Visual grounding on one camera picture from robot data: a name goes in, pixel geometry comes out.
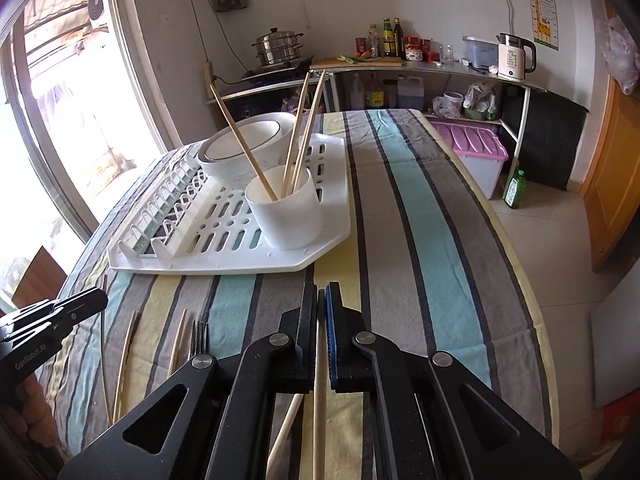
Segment stainless steel steamer pot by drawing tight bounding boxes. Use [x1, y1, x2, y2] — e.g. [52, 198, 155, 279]
[254, 27, 305, 67]

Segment low metal shelf unit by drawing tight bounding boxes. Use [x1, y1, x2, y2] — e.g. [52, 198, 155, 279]
[205, 72, 336, 113]

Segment clear storage container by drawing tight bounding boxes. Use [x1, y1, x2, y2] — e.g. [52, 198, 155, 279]
[461, 36, 501, 69]

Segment wooden door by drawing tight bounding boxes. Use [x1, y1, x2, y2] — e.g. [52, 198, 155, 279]
[579, 0, 640, 275]

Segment white plastic dish rack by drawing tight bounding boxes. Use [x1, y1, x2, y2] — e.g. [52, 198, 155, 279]
[107, 132, 353, 277]

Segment giraffe height chart poster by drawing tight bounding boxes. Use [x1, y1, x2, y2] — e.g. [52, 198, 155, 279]
[521, 0, 560, 52]

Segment black power cable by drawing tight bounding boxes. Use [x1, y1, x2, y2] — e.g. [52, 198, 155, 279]
[185, 0, 251, 82]

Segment beige power strip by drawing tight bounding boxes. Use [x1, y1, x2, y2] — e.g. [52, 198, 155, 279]
[202, 61, 217, 106]

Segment plastic jug with dark liquid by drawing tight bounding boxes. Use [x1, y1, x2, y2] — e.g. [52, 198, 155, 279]
[397, 74, 426, 110]

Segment white cup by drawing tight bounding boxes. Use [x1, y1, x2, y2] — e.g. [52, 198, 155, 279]
[244, 165, 325, 251]

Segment black panel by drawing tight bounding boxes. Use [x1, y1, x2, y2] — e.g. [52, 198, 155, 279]
[501, 84, 589, 192]

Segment bottle with yellow label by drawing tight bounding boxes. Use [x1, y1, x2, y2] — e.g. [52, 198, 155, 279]
[366, 73, 385, 109]

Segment white electric kettle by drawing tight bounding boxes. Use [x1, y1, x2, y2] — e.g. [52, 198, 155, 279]
[496, 32, 537, 82]

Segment grey white panel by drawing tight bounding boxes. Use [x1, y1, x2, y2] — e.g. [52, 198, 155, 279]
[589, 279, 640, 408]

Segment long metal kitchen shelf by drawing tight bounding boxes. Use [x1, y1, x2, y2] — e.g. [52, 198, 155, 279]
[309, 57, 548, 171]

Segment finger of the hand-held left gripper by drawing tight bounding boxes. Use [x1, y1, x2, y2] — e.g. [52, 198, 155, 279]
[52, 288, 108, 311]
[47, 301, 107, 333]

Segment hanging plastic bags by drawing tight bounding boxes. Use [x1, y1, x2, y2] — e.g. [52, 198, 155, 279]
[599, 14, 640, 97]

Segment tall clear oil bottle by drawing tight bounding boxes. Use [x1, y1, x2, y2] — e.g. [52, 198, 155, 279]
[349, 72, 366, 110]

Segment striped tablecloth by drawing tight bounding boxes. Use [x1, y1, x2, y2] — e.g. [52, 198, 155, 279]
[37, 108, 556, 480]

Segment storage box with pink lid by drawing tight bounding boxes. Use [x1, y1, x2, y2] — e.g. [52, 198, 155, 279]
[429, 120, 511, 201]

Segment red box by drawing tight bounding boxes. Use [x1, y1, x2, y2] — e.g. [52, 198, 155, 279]
[600, 399, 640, 461]

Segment green plastic bottle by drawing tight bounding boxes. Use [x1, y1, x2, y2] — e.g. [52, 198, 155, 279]
[502, 169, 528, 210]

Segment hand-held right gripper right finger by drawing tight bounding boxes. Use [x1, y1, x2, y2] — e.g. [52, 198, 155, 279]
[325, 282, 583, 480]

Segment window frame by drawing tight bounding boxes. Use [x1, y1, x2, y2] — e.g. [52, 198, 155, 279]
[0, 0, 181, 251]

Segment white plastic bags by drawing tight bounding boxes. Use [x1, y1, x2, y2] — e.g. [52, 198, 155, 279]
[464, 81, 502, 122]

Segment metal fork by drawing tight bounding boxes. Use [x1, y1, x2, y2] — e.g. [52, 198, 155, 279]
[189, 320, 211, 361]

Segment brown wooden board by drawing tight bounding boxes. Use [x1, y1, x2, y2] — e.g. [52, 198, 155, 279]
[9, 246, 69, 307]

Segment wooden chopstick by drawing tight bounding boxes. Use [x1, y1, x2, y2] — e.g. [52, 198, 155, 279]
[265, 392, 306, 480]
[291, 69, 327, 193]
[111, 310, 142, 427]
[209, 84, 279, 202]
[282, 71, 312, 198]
[166, 308, 189, 378]
[313, 287, 328, 480]

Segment black induction cooker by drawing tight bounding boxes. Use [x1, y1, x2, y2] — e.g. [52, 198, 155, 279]
[241, 56, 316, 82]

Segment person's left hand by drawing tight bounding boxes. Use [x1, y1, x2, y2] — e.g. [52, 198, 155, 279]
[0, 374, 56, 461]

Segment outdoor air conditioner unit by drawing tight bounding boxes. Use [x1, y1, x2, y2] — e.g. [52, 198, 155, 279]
[82, 0, 112, 30]

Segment wooden cutting board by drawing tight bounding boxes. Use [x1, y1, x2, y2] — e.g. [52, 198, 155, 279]
[309, 56, 404, 69]

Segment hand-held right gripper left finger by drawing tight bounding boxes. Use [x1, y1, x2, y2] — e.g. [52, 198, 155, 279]
[57, 284, 319, 480]

